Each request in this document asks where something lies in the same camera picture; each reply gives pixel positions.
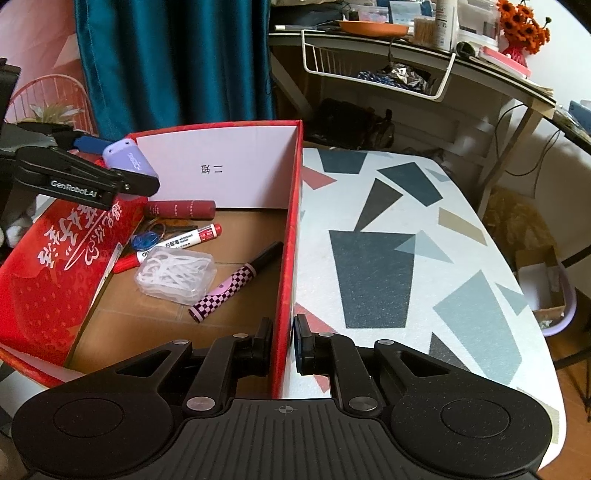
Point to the black bag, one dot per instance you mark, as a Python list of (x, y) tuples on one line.
[(351, 124)]

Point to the silver foil packet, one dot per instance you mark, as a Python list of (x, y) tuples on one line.
[(406, 78)]

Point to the grey vanity desk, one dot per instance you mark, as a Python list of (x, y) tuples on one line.
[(466, 115)]

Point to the small open cardboard box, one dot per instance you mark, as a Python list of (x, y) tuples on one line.
[(538, 281)]

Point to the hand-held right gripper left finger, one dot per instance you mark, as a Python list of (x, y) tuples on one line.
[(263, 346)]

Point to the blue packet box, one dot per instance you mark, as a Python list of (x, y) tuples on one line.
[(411, 10)]

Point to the white lotion bottle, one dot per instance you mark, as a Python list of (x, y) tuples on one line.
[(446, 25)]

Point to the clear cosmetic organizer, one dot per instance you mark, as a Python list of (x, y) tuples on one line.
[(479, 23)]

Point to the purple checkered pen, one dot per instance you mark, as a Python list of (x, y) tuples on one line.
[(231, 286)]

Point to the red whiteboard marker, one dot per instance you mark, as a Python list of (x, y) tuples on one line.
[(198, 234)]

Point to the cotton swab box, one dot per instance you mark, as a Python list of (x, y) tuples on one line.
[(425, 32)]

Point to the key bunch blue tag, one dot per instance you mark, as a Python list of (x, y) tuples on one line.
[(145, 241)]

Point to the pink book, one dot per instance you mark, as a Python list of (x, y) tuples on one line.
[(507, 62)]

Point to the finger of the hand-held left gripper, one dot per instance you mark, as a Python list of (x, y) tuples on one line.
[(90, 144), (83, 180)]

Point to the orange plate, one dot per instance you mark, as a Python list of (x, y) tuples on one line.
[(373, 28)]

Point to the person's left hand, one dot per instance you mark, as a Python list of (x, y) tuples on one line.
[(16, 228)]

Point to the black side desk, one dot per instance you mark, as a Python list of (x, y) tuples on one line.
[(575, 127)]

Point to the orange sunflower bouquet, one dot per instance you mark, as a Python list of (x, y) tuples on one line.
[(524, 25)]

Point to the red vase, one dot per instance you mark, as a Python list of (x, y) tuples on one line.
[(515, 55)]

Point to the black hair curler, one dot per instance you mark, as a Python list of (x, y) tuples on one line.
[(465, 48)]

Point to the red cardboard box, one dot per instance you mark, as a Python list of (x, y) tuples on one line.
[(138, 332)]

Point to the lavender handheld device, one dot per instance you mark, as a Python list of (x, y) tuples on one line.
[(127, 159)]

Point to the clear floss pick box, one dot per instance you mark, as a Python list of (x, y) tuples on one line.
[(175, 274)]

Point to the brown plastic bag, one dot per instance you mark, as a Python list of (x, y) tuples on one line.
[(521, 221)]

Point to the teal curtain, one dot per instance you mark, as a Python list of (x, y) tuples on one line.
[(175, 64)]

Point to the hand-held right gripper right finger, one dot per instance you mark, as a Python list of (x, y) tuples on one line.
[(304, 348)]

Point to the clear container pink contents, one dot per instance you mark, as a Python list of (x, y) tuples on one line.
[(374, 14)]

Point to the maroon cylindrical tube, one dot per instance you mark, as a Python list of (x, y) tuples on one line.
[(184, 210)]

